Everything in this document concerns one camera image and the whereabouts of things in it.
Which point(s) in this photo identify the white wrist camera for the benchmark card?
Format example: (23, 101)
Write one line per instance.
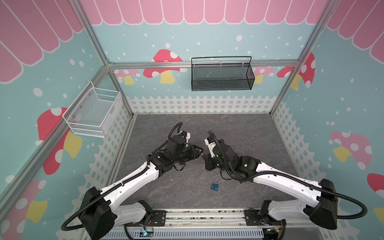
(185, 135)
(211, 145)

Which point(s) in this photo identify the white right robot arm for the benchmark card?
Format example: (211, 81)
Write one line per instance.
(313, 200)

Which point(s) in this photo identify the black mesh wall basket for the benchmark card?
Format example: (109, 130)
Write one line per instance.
(230, 73)

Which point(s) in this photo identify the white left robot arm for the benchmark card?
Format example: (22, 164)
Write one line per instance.
(100, 209)

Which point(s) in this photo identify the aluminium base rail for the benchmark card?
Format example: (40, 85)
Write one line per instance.
(217, 224)

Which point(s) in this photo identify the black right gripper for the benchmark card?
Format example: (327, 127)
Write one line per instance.
(213, 157)

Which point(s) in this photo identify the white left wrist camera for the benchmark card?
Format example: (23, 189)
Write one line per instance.
(185, 135)

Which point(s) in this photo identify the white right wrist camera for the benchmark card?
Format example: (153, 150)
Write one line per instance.
(211, 145)

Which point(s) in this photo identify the white wire wall basket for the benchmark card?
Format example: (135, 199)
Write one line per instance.
(93, 112)

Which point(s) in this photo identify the blue padlock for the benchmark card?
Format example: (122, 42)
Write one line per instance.
(215, 186)

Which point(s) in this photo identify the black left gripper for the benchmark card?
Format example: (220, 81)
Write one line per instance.
(194, 153)

